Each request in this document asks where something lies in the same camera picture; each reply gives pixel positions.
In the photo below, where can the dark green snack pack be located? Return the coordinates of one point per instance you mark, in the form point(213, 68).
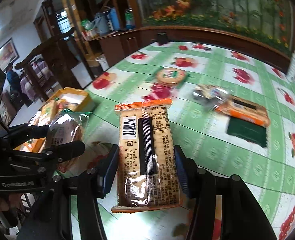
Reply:
point(247, 131)

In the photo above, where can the silver clear biscuit pack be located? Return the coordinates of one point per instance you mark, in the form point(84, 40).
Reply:
point(210, 96)

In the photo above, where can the blue thermos flask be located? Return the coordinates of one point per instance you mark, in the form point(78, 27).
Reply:
point(114, 19)

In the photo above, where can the yellow-rimmed white foam box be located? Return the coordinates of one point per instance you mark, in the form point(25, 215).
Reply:
point(79, 101)

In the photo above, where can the seated person in blue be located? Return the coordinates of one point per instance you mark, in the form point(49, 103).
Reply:
point(13, 79)

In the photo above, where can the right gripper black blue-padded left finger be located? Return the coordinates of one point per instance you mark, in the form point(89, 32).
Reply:
point(100, 184)

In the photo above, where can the dark wooden chair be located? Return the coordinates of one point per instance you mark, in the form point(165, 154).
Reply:
point(59, 59)

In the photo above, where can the person's left hand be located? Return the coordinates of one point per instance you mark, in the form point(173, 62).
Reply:
point(14, 200)

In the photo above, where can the green bottle on cabinet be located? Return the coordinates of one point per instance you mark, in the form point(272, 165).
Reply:
point(129, 19)

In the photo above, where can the flower mural screen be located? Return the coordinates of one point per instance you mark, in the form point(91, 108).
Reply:
point(268, 21)

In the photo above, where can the small black table object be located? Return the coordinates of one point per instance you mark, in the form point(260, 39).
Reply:
point(162, 39)

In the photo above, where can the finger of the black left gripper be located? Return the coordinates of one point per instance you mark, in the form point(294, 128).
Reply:
point(24, 133)
point(48, 158)

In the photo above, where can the framed wall painting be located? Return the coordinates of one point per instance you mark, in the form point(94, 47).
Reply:
point(8, 54)

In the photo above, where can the orange barcode cracker pack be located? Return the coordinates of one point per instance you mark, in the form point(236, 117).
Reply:
point(147, 174)

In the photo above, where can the green fruit-pattern tablecloth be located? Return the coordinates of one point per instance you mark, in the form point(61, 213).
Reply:
point(268, 172)

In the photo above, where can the white spray bottle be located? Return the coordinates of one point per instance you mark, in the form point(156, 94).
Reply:
point(290, 76)

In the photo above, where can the grey kettle jug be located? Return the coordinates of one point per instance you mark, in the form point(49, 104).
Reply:
point(100, 23)

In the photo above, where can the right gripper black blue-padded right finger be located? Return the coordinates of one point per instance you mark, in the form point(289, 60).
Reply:
point(209, 192)

